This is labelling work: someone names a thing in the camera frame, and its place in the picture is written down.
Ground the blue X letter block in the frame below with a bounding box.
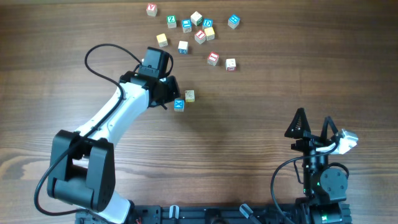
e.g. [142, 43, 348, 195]
[174, 99, 185, 112]

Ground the blue D letter block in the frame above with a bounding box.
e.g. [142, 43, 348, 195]
[202, 18, 213, 29]

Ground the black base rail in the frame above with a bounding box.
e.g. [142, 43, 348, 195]
[74, 203, 352, 224]

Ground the yellow top block by D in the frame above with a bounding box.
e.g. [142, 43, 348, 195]
[204, 27, 215, 41]

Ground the yellow S letter block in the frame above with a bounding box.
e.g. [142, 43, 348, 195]
[156, 34, 168, 47]

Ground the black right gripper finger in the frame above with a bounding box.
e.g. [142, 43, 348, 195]
[284, 108, 311, 138]
[320, 116, 338, 140]

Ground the red I block lower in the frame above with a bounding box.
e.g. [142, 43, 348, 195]
[207, 52, 220, 66]

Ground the green Z letter block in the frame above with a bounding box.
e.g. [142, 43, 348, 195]
[167, 15, 177, 29]

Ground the red Y block far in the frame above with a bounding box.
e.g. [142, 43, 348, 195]
[146, 3, 158, 17]

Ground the red I block upper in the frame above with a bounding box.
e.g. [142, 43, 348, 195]
[194, 30, 206, 44]

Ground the white block blue 2 side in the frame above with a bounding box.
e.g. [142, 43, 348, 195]
[178, 40, 188, 54]

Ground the white block green side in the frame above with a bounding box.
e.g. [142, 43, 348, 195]
[190, 11, 203, 26]

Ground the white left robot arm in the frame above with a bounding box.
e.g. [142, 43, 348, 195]
[44, 72, 180, 223]

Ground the blue top block far right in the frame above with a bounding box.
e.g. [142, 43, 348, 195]
[228, 14, 240, 29]

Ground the blue L letter block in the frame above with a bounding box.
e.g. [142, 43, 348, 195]
[181, 19, 192, 33]

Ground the red i block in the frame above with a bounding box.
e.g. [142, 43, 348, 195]
[194, 30, 206, 44]
[207, 52, 220, 66]

